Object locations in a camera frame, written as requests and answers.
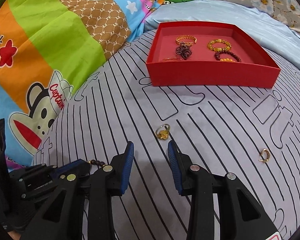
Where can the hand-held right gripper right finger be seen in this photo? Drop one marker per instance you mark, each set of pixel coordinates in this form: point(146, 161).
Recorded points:
point(175, 170)

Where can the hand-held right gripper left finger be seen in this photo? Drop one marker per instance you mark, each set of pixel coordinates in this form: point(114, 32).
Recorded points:
point(127, 170)

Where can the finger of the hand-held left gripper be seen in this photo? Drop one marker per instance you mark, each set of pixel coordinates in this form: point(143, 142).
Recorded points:
point(72, 167)

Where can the red cardboard box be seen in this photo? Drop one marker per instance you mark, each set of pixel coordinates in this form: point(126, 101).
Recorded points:
point(210, 76)

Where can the gold filigree bangle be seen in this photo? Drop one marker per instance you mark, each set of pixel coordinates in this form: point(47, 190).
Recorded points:
point(178, 39)

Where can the striped grey bed sheet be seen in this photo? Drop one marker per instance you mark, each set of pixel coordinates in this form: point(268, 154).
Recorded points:
point(215, 130)

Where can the colourful cartoon blanket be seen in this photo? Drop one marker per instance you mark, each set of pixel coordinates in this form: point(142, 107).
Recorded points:
point(52, 17)

